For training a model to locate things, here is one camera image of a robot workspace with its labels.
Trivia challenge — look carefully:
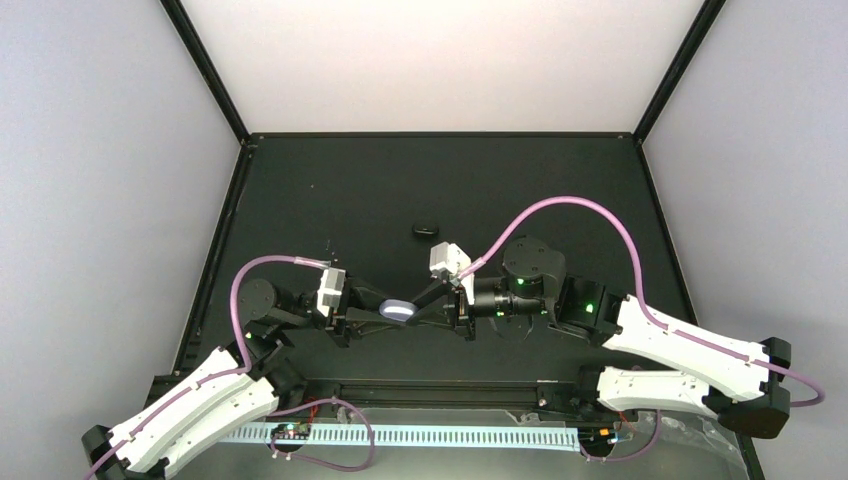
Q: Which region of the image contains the left electronics board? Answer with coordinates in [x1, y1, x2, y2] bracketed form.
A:
[270, 423, 311, 443]

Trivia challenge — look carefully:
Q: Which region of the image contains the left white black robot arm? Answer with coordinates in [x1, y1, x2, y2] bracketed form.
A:
[82, 269, 417, 479]

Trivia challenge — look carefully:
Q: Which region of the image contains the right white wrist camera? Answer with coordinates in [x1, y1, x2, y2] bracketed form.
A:
[428, 242, 472, 285]

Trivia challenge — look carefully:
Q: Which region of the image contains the purple cable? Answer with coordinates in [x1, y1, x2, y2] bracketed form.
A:
[458, 195, 827, 464]
[84, 254, 333, 480]

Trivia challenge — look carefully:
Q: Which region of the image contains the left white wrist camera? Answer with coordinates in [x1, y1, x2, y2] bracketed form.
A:
[316, 268, 346, 318]

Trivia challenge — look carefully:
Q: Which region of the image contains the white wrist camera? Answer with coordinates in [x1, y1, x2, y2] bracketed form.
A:
[428, 242, 472, 285]
[316, 268, 346, 318]

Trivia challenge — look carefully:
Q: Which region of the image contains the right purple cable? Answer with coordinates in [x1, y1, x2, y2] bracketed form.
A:
[458, 195, 827, 464]

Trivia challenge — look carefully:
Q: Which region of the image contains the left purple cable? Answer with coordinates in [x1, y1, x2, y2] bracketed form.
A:
[84, 254, 333, 480]

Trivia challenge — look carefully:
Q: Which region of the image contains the lilac earbud charging case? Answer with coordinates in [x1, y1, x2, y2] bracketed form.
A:
[379, 299, 419, 324]

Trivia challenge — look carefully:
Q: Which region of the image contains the clear plastic sheet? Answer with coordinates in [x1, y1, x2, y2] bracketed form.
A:
[503, 407, 750, 480]

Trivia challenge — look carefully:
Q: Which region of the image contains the electronics board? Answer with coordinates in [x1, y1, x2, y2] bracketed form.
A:
[270, 423, 311, 443]
[578, 428, 634, 446]

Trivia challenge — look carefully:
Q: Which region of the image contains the black frame post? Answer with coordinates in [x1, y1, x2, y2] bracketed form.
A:
[160, 0, 250, 144]
[633, 0, 726, 145]

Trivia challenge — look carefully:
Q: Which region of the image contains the left black frame post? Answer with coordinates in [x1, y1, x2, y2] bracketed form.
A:
[160, 0, 250, 144]

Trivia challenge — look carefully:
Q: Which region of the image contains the right electronics board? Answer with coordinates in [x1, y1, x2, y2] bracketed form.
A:
[578, 428, 634, 446]

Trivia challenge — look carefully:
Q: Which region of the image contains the white slotted cable duct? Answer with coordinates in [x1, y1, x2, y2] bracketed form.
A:
[221, 422, 580, 452]

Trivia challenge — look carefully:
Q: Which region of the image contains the right black frame post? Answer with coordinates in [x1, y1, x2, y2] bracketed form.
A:
[633, 0, 726, 145]

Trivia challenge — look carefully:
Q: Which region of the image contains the black earbud holder insert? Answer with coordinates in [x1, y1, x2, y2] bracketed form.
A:
[411, 222, 440, 239]

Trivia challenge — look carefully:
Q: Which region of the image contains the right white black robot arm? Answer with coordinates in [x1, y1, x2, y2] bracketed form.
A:
[400, 236, 792, 439]

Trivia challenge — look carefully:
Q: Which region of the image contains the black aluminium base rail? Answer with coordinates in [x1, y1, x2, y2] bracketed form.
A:
[270, 378, 595, 411]

